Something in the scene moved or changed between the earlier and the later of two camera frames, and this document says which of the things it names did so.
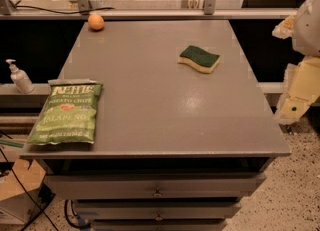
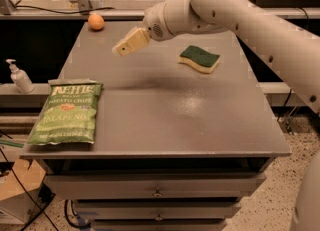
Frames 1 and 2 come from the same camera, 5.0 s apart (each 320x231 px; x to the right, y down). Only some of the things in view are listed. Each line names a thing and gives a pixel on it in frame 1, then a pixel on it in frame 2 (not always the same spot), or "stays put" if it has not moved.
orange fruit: (95, 22) stays put
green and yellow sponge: (198, 58) stays put
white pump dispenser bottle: (21, 79) stays put
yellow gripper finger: (302, 89) to (160, 24)
